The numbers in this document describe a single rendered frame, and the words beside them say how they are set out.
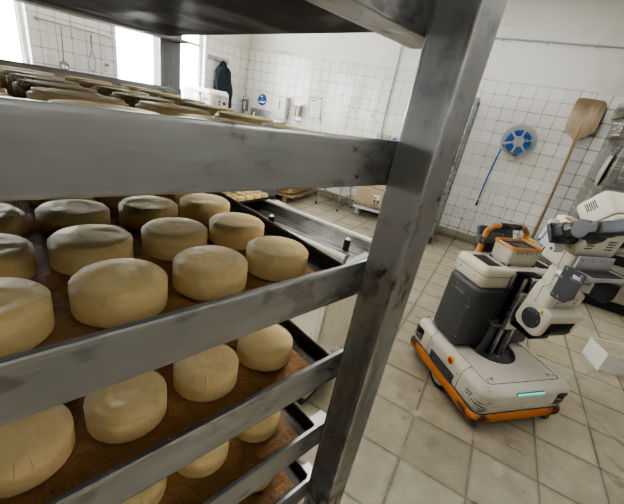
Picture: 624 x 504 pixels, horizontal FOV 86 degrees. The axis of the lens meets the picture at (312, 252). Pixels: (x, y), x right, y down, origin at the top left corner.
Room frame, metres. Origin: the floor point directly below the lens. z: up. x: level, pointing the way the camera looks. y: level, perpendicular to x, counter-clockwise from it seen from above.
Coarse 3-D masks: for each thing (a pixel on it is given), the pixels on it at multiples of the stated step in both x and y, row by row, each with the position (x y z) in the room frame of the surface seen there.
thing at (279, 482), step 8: (280, 472) 0.26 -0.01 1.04; (272, 480) 0.25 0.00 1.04; (280, 480) 0.25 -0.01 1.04; (288, 480) 0.25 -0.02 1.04; (264, 488) 0.24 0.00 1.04; (272, 488) 0.24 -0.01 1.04; (280, 488) 0.24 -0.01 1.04; (288, 488) 0.24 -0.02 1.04; (248, 496) 0.23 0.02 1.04; (256, 496) 0.23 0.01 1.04; (264, 496) 0.23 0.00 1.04; (272, 496) 0.23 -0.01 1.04
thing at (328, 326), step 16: (288, 224) 1.69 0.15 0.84; (320, 240) 1.54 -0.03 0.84; (336, 240) 1.58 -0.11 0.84; (352, 256) 1.42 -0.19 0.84; (336, 304) 1.35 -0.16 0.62; (352, 304) 1.51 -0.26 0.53; (304, 320) 1.30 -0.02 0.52; (320, 320) 1.26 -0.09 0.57; (336, 320) 1.38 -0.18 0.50; (320, 336) 1.27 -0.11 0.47; (336, 336) 1.42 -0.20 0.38; (304, 400) 1.32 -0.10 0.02
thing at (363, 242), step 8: (264, 200) 1.87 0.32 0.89; (272, 200) 1.87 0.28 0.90; (264, 208) 1.87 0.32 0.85; (272, 208) 1.84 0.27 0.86; (280, 208) 1.81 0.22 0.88; (288, 208) 1.78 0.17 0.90; (288, 216) 1.77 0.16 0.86; (296, 216) 1.74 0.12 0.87; (304, 216) 1.72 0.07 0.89; (312, 216) 1.71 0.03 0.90; (304, 224) 1.71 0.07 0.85; (312, 224) 1.69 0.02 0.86; (320, 224) 1.66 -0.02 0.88; (328, 224) 1.64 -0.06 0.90; (328, 232) 1.63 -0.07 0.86; (336, 232) 1.61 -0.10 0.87; (344, 232) 1.58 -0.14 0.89; (352, 232) 1.57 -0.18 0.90; (352, 240) 1.56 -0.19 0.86; (360, 240) 1.54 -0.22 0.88; (368, 240) 1.51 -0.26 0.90; (360, 248) 1.53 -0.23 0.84; (368, 248) 1.51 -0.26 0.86
